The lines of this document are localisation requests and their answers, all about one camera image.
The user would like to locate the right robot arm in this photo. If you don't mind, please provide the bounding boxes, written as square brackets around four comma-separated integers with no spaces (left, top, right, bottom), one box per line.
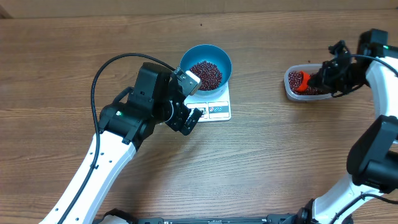
[276,29,397,223]

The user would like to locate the clear plastic container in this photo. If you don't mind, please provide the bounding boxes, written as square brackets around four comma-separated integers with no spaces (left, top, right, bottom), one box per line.
[284,63,332,101]

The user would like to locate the red adzuki beans in container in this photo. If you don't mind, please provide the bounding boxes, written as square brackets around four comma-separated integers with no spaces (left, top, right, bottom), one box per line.
[288,71,324,95]

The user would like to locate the white digital kitchen scale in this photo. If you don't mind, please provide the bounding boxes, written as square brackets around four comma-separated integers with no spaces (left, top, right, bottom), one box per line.
[184,82,232,123]

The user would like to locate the red beans in bowl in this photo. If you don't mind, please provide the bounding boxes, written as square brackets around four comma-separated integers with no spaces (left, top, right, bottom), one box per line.
[190,60,223,91]

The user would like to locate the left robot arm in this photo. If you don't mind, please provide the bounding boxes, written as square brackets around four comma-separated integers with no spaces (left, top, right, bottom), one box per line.
[43,62,202,223]

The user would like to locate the blue metal bowl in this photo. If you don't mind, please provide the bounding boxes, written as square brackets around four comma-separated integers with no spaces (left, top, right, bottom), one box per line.
[180,44,233,88]

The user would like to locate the red scoop with blue handle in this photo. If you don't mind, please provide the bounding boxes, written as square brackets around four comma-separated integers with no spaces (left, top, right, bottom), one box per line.
[295,71,311,92]

